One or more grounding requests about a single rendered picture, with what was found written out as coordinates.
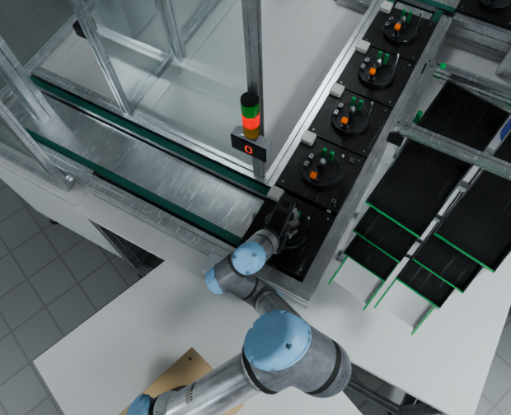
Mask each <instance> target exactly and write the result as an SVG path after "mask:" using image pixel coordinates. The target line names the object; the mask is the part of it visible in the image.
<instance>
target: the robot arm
mask: <svg viewBox="0 0 511 415"><path fill-rule="evenodd" d="M295 206H296V203H295V202H294V201H292V200H290V199H287V198H285V197H281V198H280V199H279V202H278V204H277V206H276V208H275V210H274V211H273V212H271V213H268V214H267V216H266V218H265V224H266V226H264V227H263V229H261V230H260V231H257V232H256V233H255V234H254V235H253V236H251V237H250V238H249V239H248V240H247V241H246V242H244V243H243V244H241V245H239V246H238V247H237V248H236V249H235V250H233V251H232V252H231V253H230V254H229V255H228V256H227V257H225V258H224V259H222V260H221V261H220V262H218V263H216V264H215V265H214V266H213V267H212V268H211V269H210V270H209V271H208V272H207V273H206V274H205V282H206V284H207V286H208V288H209V290H210V291H211V292H213V293H214V294H217V295H222V294H223V293H226V292H227V291H229V292H231V293H232V294H233V295H235V296H237V297H238V298H240V299H242V300H243V301H244V302H246V303H248V304H249V305H251V306H252V307H253V308H254V309H255V311H256V312H257V313H258V314H259V315H260V317H259V318H258V319H257V320H256V321H255V322H254V323H253V327H252V328H251V329H249V330H248V331H247V333H246V337H245V340H244V343H243V346H242V349H241V353H239V354H238V355H236V356H235V357H233V358H232V359H230V360H228V361H226V362H225V363H223V364H222V365H221V366H219V367H217V368H215V369H214V370H212V371H210V372H209V373H208V374H206V375H204V376H202V377H201V378H199V379H197V380H196V381H195V382H193V383H191V384H190V385H182V386H179V387H176V388H174V389H171V390H169V391H166V392H164V393H162V394H160V395H158V396H157V397H156V398H153V397H151V396H150V395H149V394H140V395H139V396H138V397H136V399H135V400H134V401H133V402H132V403H131V405H130V406H129V409H128V411H127V413H126V415H221V414H223V413H225V412H226V411H228V410H230V409H232V408H234V407H236V406H237V405H239V404H241V403H243V402H245V401H247V400H248V399H250V398H252V397H254V396H256V395H257V394H259V393H261V392H262V393H264V394H268V395H273V394H277V393H278V392H280V391H282V390H284V389H286V388H288V387H290V386H293V387H295V388H296V389H299V390H301V391H302V392H304V393H305V394H309V395H311V396H312V397H316V398H320V399H323V398H329V397H333V396H335V395H337V394H339V393H340V392H341V391H342V390H343V389H344V388H345V387H346V385H347V384H348V383H349V379H350V376H351V362H350V359H349V355H348V353H347V352H346V351H345V350H344V349H343V348H342V347H341V346H340V345H339V344H338V343H337V342H336V341H334V340H333V339H331V338H329V337H328V336H326V335H325V334H323V333H322V332H320V331H319V330H317V329H315V328H314V327H312V326H311V325H310V324H309V323H308V322H307V321H306V320H305V319H304V318H303V317H302V316H301V315H300V314H299V313H298V312H297V311H296V310H295V309H294V308H293V307H292V306H291V305H290V304H289V303H288V302H287V301H285V300H284V299H283V298H282V295H281V293H280V292H279V291H277V290H276V288H274V287H272V286H270V285H269V284H267V283H266V282H264V281H262V280H261V279H259V278H258V277H257V276H256V275H254V274H253V273H255V272H257V271H259V270H260V269H261V268H262V267H263V265H264V264H265V262H266V261H267V260H268V259H269V258H270V257H271V256H272V254H277V255H279V253H280V252H281V251H282V250H283V249H284V246H285V244H286V241H287V239H291V238H292V236H293V235H295V234H296V233H297V232H298V228H299V226H300V222H299V220H298V219H297V218H296V219H295V220H293V221H288V220H289V218H290V216H291V214H292V212H293V209H294V208H295ZM287 223H288V224H287ZM286 236H288V238H287V237H286Z"/></svg>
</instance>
